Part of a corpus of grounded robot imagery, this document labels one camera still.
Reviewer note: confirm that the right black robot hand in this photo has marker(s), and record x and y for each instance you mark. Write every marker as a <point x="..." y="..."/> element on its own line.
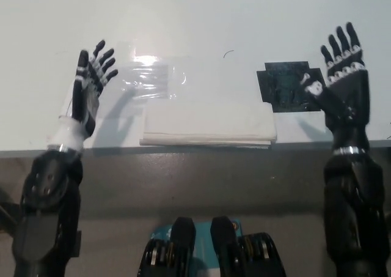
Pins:
<point x="348" y="105"/>

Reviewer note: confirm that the clear plastic bag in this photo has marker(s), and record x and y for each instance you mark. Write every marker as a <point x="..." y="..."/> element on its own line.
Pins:
<point x="146" y="81"/>

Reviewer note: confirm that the black square marker patch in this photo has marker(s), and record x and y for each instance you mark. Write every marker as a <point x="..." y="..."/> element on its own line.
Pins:
<point x="281" y="87"/>

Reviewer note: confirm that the clear plastic film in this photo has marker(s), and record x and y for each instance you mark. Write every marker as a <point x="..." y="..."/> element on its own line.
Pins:
<point x="207" y="75"/>

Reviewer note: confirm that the white napkin stack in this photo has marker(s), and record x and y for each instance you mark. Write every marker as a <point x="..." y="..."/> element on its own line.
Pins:
<point x="210" y="124"/>

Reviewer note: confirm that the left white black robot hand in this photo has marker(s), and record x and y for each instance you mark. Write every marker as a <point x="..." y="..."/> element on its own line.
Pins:
<point x="85" y="102"/>

